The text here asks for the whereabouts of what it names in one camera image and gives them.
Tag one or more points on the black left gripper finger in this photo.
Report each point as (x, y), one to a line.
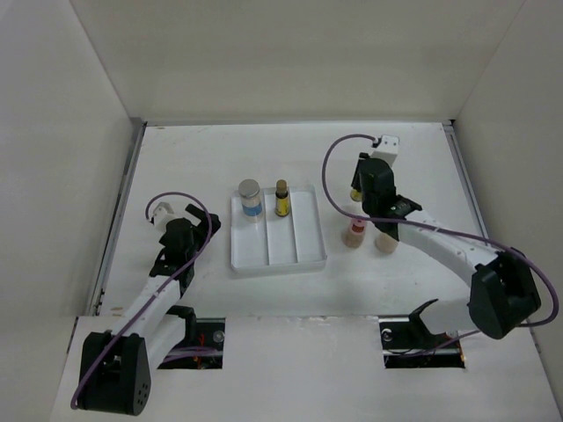
(196, 212)
(213, 222)

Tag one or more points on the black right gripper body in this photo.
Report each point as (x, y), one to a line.
(367, 205)

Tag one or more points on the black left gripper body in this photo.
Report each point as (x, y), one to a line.
(200, 237)

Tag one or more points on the blue-label jar silver lid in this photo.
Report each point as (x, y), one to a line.
(250, 196)

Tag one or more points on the brown bottle yellow label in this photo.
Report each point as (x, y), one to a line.
(282, 204)

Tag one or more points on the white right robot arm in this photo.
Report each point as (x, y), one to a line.
(502, 293)

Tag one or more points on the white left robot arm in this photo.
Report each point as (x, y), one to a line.
(117, 364)

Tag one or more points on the pink-cap spice bottle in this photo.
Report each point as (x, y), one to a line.
(354, 235)

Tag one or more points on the beige spice bottle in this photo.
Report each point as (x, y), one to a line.
(386, 243)

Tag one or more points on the white three-compartment tray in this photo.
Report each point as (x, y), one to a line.
(277, 245)

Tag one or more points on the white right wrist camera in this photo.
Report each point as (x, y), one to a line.
(385, 147)

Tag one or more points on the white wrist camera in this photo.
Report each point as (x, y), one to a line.
(161, 215)
(385, 147)

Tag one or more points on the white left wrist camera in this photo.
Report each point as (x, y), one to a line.
(161, 215)

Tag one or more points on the right aluminium frame rail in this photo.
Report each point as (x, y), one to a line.
(477, 217)

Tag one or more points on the aluminium frame rail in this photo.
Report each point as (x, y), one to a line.
(477, 217)
(98, 286)

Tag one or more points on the left aluminium frame rail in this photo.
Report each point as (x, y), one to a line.
(98, 286)

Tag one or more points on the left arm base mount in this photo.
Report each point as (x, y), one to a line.
(202, 346)

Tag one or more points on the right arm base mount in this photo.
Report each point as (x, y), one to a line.
(408, 344)

